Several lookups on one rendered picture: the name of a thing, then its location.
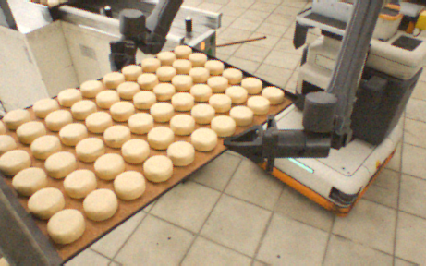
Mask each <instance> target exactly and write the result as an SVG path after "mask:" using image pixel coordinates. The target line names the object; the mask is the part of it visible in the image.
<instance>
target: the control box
mask: <svg viewBox="0 0 426 266"><path fill-rule="evenodd" d="M212 36H214V39H213V42H211V38H212ZM203 42H205V46H204V48H203V50H202V51H203V52H204V53H206V54H207V52H208V50H209V49H211V50H212V53H211V55H212V56H213V57H216V30H213V29H209V30H208V31H206V32H204V33H203V34H202V35H200V36H199V37H198V38H197V39H194V40H193V41H192V42H189V43H188V45H190V46H193V47H194V48H196V49H198V50H201V45H202V43H203Z"/></svg>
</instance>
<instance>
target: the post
mask: <svg viewBox="0 0 426 266"><path fill-rule="evenodd" d="M0 254H1V255H2V256H3V257H4V259H5V260H6V261H7V262H8V263H9V265H10V266H52V264H51V263H50V261H49V260H48V259H47V257H45V255H44V253H43V251H42V250H41V248H40V246H38V245H37V242H36V241H35V240H34V238H33V236H32V235H31V234H30V231H29V230H28V229H27V227H26V226H25V224H24V223H23V222H22V220H20V218H19V217H18V214H17V213H16V211H15V209H13V208H12V205H11V204H10V203H9V201H8V199H7V198H6V197H5V194H4V193H3V192H2V190H1V188H0Z"/></svg>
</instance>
